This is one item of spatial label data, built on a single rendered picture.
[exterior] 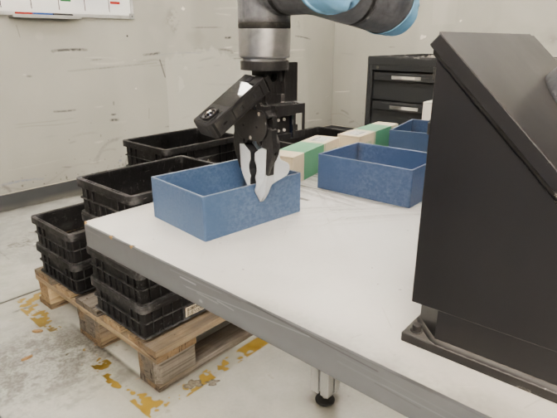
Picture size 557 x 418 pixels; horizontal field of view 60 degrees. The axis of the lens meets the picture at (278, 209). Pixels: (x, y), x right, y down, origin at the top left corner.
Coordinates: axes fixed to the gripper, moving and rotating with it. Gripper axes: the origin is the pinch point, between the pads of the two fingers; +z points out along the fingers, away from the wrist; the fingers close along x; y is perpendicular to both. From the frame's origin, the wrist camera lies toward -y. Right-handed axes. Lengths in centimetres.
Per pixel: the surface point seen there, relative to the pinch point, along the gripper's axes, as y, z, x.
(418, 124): 74, 0, 17
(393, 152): 38.1, -0.7, 0.6
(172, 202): -10.0, 1.2, 8.2
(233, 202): -4.6, 0.4, -0.2
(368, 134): 51, 0, 17
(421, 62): 171, -12, 76
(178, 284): -17.7, 7.6, -5.0
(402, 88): 172, 1, 86
